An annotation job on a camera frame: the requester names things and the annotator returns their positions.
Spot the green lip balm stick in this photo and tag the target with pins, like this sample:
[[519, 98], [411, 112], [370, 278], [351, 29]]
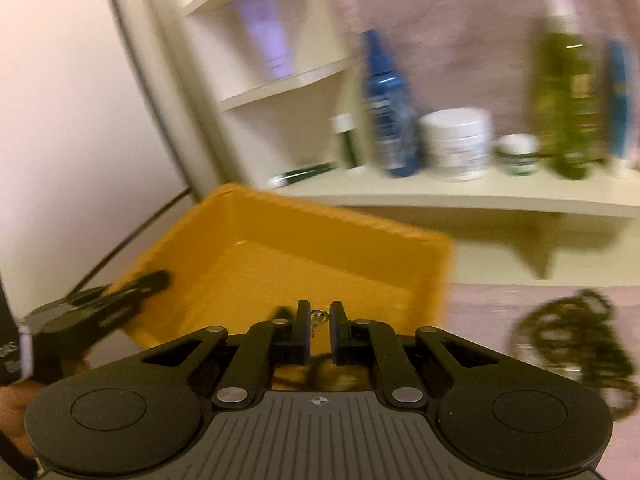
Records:
[[347, 142]]

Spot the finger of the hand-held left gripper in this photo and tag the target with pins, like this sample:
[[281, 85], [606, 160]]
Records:
[[55, 311], [140, 287]]

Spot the small green jar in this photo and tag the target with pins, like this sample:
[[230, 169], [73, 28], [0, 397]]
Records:
[[519, 155]]

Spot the pink fuzzy mat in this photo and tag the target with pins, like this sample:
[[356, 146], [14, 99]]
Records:
[[480, 320]]

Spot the blue spray bottle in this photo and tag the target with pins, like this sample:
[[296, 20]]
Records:
[[390, 110]]

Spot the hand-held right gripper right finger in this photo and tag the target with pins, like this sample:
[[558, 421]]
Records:
[[339, 334]]

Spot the purple cosmetic tube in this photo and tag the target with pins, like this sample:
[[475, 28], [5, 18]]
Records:
[[267, 35]]

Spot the orange ribbed plastic tray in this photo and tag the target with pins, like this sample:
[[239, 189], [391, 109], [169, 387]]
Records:
[[300, 260]]

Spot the white cream jar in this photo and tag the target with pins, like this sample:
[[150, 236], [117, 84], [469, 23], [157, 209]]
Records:
[[455, 145]]

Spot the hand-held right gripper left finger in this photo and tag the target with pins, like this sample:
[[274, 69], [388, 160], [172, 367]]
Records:
[[302, 332]]

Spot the green oil spray bottle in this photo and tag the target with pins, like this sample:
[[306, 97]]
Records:
[[567, 95]]

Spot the person's left hand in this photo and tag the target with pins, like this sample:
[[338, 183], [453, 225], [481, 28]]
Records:
[[15, 410]]

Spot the cream wooden shelf unit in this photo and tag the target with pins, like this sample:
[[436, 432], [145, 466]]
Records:
[[450, 200]]

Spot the dark green tube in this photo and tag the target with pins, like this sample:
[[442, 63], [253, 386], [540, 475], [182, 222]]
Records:
[[300, 174]]

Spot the blue and white tube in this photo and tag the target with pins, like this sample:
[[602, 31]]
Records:
[[619, 105]]

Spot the pink towel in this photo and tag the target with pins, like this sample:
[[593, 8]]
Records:
[[450, 35]]

